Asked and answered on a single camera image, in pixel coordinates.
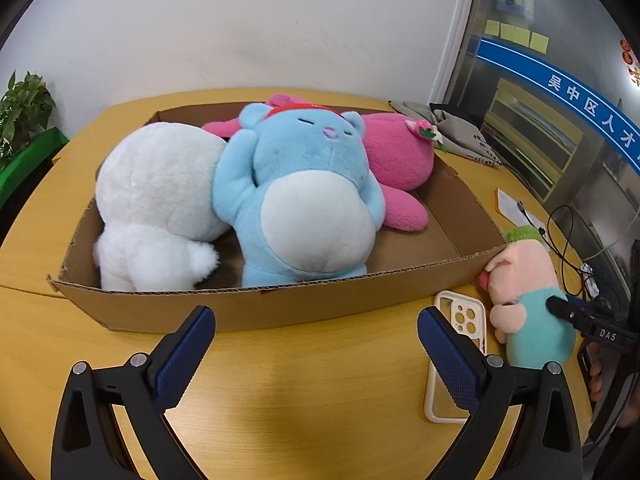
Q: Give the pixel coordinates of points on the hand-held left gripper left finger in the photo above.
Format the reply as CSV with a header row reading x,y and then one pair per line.
x,y
182,360

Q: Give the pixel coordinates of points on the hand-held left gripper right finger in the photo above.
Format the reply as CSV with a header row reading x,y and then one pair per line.
x,y
450,360

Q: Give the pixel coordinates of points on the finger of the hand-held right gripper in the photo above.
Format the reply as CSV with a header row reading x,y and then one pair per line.
x,y
570,310

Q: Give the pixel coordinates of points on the pig plush toy green hair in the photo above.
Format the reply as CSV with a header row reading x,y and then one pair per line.
x,y
535,330

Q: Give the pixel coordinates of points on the white phone case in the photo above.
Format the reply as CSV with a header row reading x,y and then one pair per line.
x,y
465,302

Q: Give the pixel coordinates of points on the brown cardboard box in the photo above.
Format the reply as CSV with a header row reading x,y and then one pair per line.
x,y
280,305

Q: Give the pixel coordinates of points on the white panda plush toy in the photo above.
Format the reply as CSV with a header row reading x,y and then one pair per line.
x,y
155,195

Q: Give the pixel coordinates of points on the blue bear plush toy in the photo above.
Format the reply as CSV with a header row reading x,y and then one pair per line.
x,y
300,170

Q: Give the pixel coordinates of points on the person's right hand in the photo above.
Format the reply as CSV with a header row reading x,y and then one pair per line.
x,y
596,385

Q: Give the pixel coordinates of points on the white paper sheet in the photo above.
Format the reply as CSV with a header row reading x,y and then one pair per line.
x,y
507,205

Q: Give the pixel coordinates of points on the yellow shelf behind glass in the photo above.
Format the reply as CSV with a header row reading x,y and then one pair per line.
x,y
535,135

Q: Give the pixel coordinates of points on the pink bear plush toy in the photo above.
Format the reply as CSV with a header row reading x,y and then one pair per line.
x,y
395,155

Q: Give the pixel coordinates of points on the grey cloth bag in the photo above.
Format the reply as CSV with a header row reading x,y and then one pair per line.
x,y
450,127

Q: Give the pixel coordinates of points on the blue window banner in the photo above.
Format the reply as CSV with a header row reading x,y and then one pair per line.
x,y
550,82

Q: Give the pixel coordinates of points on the green board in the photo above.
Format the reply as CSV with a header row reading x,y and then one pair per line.
x,y
30,160

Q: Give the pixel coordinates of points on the yellow sticky note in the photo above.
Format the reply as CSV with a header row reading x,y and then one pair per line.
x,y
523,36
508,31
539,41
492,28

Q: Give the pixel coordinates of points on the green potted plant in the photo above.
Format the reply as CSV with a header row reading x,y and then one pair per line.
x,y
25,110

